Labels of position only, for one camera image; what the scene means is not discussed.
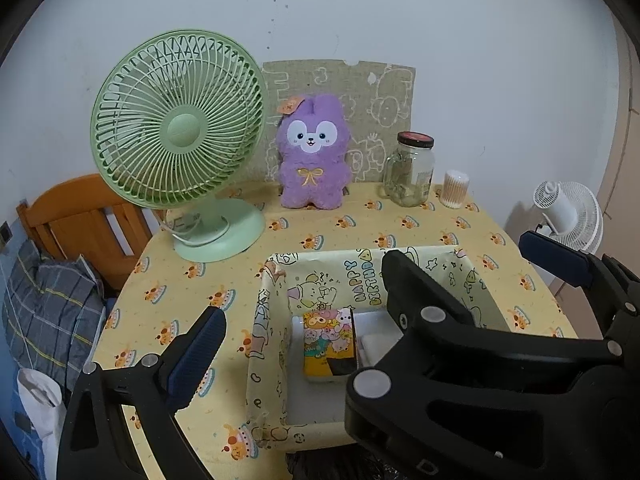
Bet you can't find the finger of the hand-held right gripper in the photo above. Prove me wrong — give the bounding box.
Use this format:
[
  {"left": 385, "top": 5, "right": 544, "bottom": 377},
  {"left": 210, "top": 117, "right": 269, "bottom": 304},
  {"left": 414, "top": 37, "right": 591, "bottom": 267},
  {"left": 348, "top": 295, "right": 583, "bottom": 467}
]
[
  {"left": 344, "top": 249, "right": 640, "bottom": 480},
  {"left": 518, "top": 229, "right": 640, "bottom": 356}
]

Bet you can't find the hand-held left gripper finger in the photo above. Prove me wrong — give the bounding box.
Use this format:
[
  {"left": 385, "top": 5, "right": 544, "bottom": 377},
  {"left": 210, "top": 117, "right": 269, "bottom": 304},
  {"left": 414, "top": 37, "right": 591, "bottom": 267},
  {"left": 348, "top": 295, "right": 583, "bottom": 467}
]
[{"left": 57, "top": 305, "right": 228, "bottom": 480}]

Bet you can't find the cartoon-print fabric storage box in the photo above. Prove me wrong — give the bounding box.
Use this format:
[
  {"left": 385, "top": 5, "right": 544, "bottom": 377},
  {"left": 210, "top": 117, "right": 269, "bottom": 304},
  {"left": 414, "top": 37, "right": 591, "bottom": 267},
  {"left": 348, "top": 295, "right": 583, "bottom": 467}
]
[{"left": 245, "top": 246, "right": 516, "bottom": 453}]

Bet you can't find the white soft packet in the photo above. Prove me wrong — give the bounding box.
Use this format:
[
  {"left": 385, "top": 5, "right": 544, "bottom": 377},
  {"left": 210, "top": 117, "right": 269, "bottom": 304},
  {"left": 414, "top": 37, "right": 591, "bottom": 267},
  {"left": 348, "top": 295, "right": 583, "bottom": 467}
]
[{"left": 352, "top": 310, "right": 401, "bottom": 368}]

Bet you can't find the white standing fan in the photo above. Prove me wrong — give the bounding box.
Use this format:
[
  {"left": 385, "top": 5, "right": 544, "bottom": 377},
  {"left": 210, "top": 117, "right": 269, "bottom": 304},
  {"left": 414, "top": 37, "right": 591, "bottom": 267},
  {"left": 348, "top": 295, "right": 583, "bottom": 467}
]
[{"left": 532, "top": 180, "right": 603, "bottom": 256}]

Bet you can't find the yellow printed tablecloth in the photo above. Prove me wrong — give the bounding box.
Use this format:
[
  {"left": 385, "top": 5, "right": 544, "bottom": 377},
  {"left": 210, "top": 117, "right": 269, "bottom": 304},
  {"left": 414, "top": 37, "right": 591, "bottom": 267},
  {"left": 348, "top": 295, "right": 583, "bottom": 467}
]
[{"left": 90, "top": 182, "right": 581, "bottom": 480}]

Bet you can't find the cartoon-print tissue pack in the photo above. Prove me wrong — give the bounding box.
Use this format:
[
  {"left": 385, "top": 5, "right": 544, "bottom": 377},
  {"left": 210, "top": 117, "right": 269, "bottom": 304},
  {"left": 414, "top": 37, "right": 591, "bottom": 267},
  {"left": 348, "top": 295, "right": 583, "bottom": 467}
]
[{"left": 301, "top": 308, "right": 361, "bottom": 385}]

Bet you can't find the cotton swab container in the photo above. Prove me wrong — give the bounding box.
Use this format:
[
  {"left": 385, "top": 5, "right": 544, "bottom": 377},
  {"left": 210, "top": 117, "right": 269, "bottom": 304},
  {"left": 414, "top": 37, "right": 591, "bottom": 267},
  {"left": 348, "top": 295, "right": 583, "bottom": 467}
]
[{"left": 439, "top": 170, "right": 470, "bottom": 209}]

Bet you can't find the glass jar with red lid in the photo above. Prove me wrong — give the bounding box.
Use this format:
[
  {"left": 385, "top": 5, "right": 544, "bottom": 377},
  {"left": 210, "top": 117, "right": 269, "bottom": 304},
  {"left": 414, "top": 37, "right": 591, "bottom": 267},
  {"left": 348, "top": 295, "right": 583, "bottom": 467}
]
[{"left": 382, "top": 131, "right": 436, "bottom": 207}]

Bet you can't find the purple plush bunny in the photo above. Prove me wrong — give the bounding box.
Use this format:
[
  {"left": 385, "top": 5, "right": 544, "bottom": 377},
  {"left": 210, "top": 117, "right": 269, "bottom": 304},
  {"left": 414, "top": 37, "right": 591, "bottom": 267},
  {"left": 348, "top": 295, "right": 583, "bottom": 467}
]
[{"left": 276, "top": 94, "right": 353, "bottom": 210}]

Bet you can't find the grey plaid pillow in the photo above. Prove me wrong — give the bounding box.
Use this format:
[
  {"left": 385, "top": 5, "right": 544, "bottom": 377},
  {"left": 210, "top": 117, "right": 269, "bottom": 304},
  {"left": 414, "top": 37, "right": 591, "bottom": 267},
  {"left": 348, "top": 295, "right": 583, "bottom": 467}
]
[{"left": 2, "top": 237, "right": 108, "bottom": 391}]

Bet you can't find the white plastic bag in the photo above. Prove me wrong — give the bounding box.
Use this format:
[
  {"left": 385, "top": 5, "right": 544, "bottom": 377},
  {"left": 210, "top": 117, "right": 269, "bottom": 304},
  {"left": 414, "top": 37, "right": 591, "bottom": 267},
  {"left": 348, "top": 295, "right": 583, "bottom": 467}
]
[{"left": 17, "top": 367, "right": 68, "bottom": 468}]

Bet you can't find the grey cartoon folded box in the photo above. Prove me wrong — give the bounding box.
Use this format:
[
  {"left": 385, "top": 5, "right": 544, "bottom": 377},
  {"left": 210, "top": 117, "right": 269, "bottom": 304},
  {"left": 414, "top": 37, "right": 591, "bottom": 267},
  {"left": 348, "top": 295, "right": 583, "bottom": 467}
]
[{"left": 260, "top": 59, "right": 416, "bottom": 186}]

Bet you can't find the green table fan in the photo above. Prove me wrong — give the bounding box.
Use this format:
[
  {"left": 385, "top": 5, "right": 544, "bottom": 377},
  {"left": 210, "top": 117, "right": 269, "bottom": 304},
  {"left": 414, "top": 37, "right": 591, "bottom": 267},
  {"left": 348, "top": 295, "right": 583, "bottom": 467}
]
[{"left": 90, "top": 30, "right": 268, "bottom": 263}]

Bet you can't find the white fan cable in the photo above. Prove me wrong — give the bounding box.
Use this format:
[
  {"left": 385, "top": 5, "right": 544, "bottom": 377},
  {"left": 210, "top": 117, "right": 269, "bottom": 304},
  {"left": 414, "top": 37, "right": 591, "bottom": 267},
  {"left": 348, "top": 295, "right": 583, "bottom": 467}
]
[{"left": 162, "top": 210, "right": 233, "bottom": 248}]

